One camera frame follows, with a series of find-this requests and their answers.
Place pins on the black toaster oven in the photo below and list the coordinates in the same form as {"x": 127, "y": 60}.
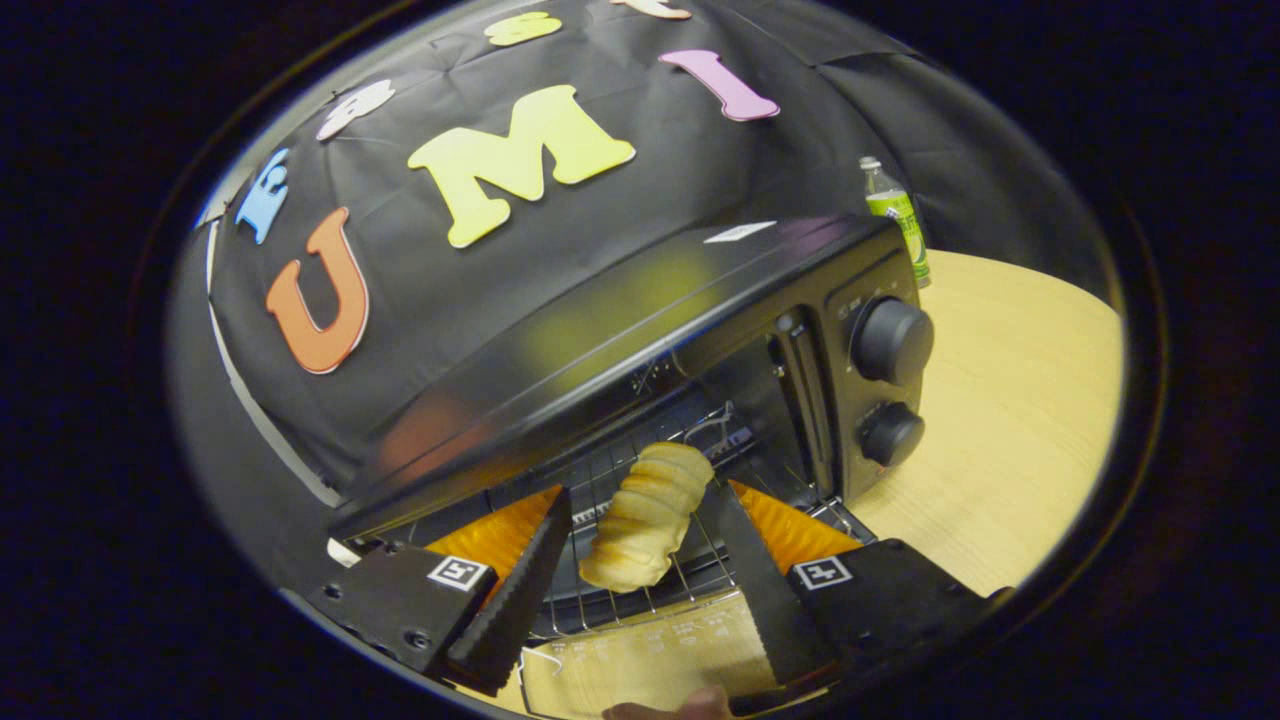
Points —
{"x": 600, "y": 340}

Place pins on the ridged bread roll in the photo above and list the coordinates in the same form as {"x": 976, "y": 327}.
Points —
{"x": 645, "y": 520}

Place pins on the green label drink bottle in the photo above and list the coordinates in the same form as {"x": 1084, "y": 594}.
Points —
{"x": 900, "y": 220}

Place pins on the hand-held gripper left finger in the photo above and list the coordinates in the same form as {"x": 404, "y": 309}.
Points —
{"x": 515, "y": 590}

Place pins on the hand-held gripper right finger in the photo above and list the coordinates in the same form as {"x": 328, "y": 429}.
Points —
{"x": 770, "y": 590}

